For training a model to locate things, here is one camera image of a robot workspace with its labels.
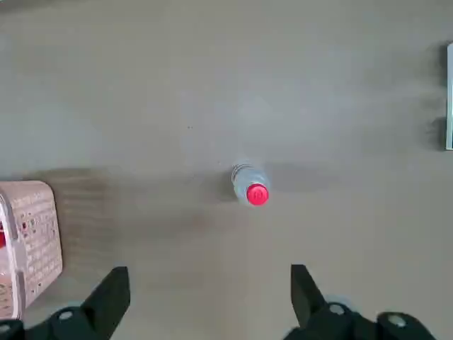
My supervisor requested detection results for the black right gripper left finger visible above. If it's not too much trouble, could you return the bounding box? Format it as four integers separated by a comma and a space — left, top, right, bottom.
0, 266, 131, 340

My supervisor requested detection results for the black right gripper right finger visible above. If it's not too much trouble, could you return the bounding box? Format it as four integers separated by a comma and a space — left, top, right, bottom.
282, 263, 438, 340

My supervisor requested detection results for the clear water bottle red cap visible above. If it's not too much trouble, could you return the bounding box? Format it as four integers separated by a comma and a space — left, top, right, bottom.
230, 157, 272, 207

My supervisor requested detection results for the grey metal bracket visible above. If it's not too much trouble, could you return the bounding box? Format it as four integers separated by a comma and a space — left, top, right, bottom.
445, 41, 453, 152

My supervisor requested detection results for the pink plastic basket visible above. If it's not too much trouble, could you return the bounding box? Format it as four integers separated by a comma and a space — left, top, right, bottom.
0, 180, 64, 322

